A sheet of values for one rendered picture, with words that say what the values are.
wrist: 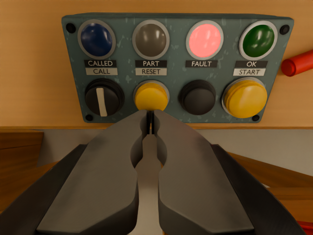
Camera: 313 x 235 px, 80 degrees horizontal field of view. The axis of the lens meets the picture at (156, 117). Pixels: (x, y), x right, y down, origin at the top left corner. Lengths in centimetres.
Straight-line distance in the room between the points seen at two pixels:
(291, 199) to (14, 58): 38
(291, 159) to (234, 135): 35
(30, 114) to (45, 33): 8
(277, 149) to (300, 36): 108
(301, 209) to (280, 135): 95
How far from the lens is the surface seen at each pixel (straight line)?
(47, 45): 21
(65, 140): 118
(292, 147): 133
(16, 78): 22
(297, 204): 35
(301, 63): 20
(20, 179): 74
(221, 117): 16
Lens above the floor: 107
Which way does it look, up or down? 86 degrees down
